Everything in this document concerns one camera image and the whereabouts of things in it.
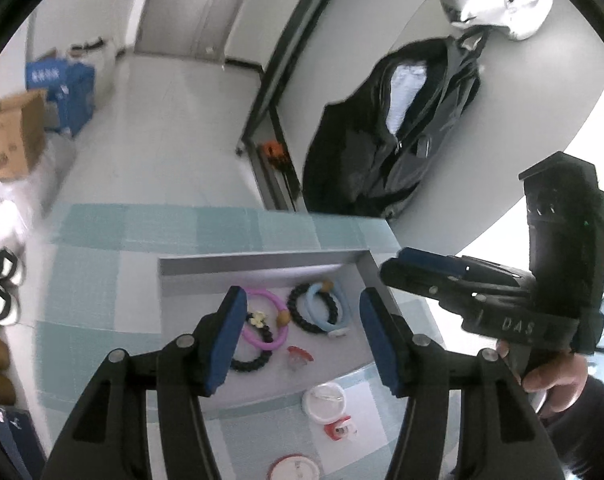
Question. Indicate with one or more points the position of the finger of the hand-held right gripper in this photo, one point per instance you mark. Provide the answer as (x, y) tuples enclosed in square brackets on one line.
[(427, 258), (417, 277)]

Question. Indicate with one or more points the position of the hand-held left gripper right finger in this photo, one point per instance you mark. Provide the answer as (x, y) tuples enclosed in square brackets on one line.
[(382, 345)]

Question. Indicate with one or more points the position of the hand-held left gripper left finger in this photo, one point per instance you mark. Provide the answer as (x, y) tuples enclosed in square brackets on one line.
[(227, 340)]

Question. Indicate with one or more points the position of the grey tray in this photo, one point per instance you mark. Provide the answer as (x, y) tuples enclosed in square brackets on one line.
[(332, 360)]

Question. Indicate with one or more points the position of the red clear hair clip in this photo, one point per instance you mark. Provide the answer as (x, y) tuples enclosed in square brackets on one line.
[(298, 355)]

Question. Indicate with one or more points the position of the person's right forearm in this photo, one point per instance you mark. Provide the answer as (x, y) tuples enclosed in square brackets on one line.
[(592, 430)]

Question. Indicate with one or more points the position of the person's right hand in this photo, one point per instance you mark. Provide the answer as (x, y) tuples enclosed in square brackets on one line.
[(557, 375)]

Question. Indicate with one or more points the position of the white round lid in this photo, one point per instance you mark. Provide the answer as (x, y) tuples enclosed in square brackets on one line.
[(324, 400)]

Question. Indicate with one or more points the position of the small red white item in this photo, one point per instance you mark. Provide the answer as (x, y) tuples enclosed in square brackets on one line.
[(339, 431)]

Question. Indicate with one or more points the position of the black backpack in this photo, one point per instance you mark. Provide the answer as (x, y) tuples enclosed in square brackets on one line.
[(352, 160)]

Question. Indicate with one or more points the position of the checked teal tablecloth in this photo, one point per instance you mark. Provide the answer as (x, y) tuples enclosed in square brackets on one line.
[(107, 270)]

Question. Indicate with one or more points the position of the red rimmed round lid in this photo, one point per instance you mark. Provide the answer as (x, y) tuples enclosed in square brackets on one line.
[(294, 469)]

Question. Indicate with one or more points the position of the striped shirt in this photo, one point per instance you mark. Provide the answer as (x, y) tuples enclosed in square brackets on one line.
[(402, 95)]

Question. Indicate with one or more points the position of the orange tool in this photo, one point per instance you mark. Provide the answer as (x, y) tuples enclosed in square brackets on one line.
[(272, 150)]

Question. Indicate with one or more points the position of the black sandal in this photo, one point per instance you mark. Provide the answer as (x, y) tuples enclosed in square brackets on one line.
[(7, 260), (2, 312)]

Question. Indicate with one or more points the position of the dark blue shoe box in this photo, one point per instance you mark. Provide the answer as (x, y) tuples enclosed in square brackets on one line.
[(12, 440)]

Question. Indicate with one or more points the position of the crumpled white plastic sheet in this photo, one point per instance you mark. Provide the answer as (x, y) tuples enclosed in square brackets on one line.
[(22, 205)]

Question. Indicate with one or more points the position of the blue cardboard box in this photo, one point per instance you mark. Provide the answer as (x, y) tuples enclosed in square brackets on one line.
[(72, 95)]

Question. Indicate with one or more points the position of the brown cardboard box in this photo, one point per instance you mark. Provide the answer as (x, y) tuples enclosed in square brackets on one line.
[(12, 140)]

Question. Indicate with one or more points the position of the grey door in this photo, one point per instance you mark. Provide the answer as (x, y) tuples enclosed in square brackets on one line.
[(192, 5)]

